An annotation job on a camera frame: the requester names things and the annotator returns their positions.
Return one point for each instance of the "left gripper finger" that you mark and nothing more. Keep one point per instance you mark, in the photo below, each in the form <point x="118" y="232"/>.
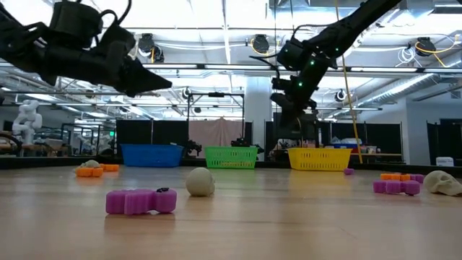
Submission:
<point x="140" y="81"/>

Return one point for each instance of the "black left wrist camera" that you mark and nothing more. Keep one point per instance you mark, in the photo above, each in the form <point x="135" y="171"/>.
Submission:
<point x="76" y="23"/>

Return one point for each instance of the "black metal cage frame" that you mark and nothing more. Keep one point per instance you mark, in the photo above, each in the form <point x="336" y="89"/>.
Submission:
<point x="88" y="124"/>

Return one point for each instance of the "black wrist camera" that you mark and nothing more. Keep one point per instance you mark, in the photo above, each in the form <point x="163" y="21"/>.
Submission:
<point x="281" y="99"/>
<point x="76" y="23"/>

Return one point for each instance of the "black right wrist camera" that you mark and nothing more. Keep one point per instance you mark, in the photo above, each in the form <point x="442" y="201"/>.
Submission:
<point x="281" y="99"/>

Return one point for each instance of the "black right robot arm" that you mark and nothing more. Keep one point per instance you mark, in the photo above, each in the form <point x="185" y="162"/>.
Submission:
<point x="353" y="25"/>

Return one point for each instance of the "blue plastic basket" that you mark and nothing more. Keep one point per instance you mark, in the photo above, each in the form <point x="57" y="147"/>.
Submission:
<point x="151" y="156"/>

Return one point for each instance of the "white square pillar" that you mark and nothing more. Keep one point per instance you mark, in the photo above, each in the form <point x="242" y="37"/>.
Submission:
<point x="258" y="108"/>

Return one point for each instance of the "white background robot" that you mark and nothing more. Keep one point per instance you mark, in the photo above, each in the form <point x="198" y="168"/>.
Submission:
<point x="27" y="121"/>

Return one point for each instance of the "green plastic basket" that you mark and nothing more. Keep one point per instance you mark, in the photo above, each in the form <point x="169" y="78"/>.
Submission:
<point x="231" y="157"/>

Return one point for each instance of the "small black object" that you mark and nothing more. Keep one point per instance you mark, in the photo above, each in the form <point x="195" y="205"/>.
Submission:
<point x="162" y="189"/>

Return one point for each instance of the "orange plastic bone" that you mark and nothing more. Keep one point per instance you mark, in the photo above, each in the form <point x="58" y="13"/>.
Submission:
<point x="89" y="172"/>
<point x="395" y="177"/>
<point x="110" y="167"/>

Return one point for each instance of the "dark blue partition panel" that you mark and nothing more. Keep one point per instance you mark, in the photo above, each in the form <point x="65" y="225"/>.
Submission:
<point x="447" y="141"/>

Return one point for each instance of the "black metal stand frame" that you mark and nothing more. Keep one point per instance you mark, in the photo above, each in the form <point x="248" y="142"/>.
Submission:
<point x="216" y="94"/>

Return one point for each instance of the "pink curtain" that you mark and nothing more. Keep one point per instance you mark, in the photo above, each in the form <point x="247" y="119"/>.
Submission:
<point x="214" y="131"/>

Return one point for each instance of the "small black background robot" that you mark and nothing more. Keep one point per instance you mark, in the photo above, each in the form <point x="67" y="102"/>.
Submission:
<point x="242" y="143"/>
<point x="193" y="148"/>

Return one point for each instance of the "black framed partition panel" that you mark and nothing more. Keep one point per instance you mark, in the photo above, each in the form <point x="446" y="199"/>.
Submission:
<point x="382" y="139"/>

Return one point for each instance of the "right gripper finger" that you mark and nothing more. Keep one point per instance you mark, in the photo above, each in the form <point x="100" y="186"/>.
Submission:
<point x="295" y="133"/>

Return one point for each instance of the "white box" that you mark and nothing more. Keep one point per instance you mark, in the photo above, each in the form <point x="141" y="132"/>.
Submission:
<point x="444" y="161"/>

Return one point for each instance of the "blue and white cooler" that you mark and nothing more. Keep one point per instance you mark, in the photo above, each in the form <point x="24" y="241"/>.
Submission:
<point x="348" y="142"/>

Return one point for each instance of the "black aluminium table frame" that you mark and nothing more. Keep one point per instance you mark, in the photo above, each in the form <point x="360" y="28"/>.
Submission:
<point x="36" y="162"/>

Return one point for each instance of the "yellow plastic basket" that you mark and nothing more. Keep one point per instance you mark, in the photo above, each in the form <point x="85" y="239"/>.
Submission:
<point x="319" y="159"/>

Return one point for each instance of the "beige plastic skull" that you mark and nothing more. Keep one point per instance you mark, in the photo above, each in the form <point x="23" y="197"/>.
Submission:
<point x="200" y="182"/>
<point x="444" y="184"/>
<point x="90" y="164"/>

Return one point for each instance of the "black monitor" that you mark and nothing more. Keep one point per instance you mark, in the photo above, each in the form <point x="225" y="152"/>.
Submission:
<point x="313" y="131"/>

